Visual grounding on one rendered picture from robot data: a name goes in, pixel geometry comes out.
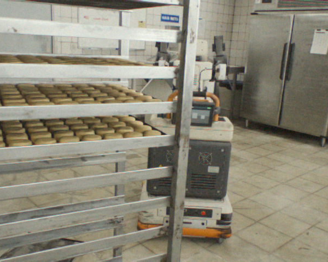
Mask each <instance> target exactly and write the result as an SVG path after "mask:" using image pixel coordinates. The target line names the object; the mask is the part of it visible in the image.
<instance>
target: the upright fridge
mask: <svg viewBox="0 0 328 262"><path fill-rule="evenodd" d="M253 11H254V12H253V13H250V14H251V18H250V27H249V36H248V46H247V55H246V60H245V71H244V80H243V89H242V98H241V108H240V113H239V118H241V119H245V120H246V122H245V124H246V126H245V127H246V128H248V124H249V121H253V122H257V123H262V124H269V125H272V126H276V127H280V128H284V129H289V130H293V131H296V132H300V133H305V134H309V135H314V136H318V137H320V138H322V139H321V143H322V145H320V146H321V147H324V144H325V140H326V138H328V48H327V53H326V54H320V53H310V51H311V48H312V44H313V39H314V33H315V30H316V29H320V30H326V29H328V0H254V6H253Z"/></svg>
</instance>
